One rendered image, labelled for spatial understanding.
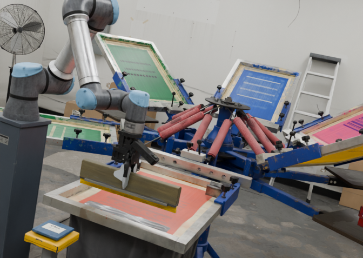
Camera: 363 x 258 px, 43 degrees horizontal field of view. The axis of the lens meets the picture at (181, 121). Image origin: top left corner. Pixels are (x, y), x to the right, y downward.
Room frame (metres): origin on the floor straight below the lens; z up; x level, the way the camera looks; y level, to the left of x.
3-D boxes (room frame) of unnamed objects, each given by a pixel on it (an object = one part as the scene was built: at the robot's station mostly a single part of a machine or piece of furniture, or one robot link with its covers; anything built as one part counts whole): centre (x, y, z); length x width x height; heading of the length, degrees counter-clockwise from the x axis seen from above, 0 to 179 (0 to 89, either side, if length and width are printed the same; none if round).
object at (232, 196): (2.08, -0.28, 0.98); 0.30 x 0.05 x 0.07; 162
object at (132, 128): (1.67, 0.17, 1.31); 0.08 x 0.08 x 0.05
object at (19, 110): (1.93, 0.68, 1.25); 0.15 x 0.15 x 0.10
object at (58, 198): (1.94, 0.06, 0.97); 0.79 x 0.58 x 0.04; 162
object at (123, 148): (1.67, 0.18, 1.23); 0.09 x 0.08 x 0.12; 72
